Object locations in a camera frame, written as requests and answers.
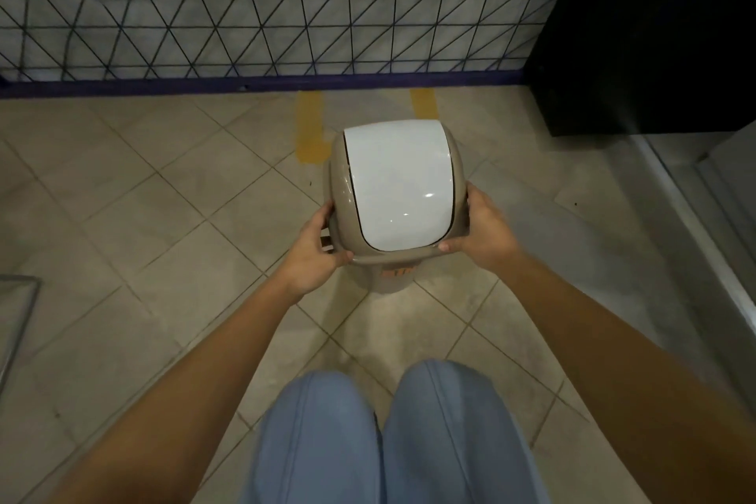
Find person's left forearm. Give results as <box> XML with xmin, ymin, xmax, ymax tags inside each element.
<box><xmin>44</xmin><ymin>279</ymin><xmax>308</xmax><ymax>504</ymax></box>

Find person's left hand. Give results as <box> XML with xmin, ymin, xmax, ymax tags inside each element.
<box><xmin>276</xmin><ymin>202</ymin><xmax>355</xmax><ymax>301</ymax></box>

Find beige dust bin white lid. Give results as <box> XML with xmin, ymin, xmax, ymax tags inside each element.
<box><xmin>328</xmin><ymin>119</ymin><xmax>473</xmax><ymax>294</ymax></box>

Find purple baseboard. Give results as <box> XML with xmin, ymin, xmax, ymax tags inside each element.
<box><xmin>0</xmin><ymin>70</ymin><xmax>527</xmax><ymax>100</ymax></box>

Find blue jeans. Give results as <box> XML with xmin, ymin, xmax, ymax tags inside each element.
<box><xmin>239</xmin><ymin>358</ymin><xmax>550</xmax><ymax>504</ymax></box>

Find steel floor ledge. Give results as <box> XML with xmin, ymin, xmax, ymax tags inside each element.
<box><xmin>635</xmin><ymin>131</ymin><xmax>756</xmax><ymax>339</ymax></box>

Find person's right forearm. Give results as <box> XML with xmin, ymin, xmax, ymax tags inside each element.
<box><xmin>502</xmin><ymin>252</ymin><xmax>756</xmax><ymax>504</ymax></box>

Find person's right hand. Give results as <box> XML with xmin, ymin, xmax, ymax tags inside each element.
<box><xmin>438</xmin><ymin>181</ymin><xmax>524</xmax><ymax>274</ymax></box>

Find black cabinet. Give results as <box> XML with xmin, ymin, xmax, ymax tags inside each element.
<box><xmin>525</xmin><ymin>0</ymin><xmax>756</xmax><ymax>137</ymax></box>

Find yellow floor tape marking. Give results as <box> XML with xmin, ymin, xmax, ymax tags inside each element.
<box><xmin>295</xmin><ymin>88</ymin><xmax>441</xmax><ymax>165</ymax></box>

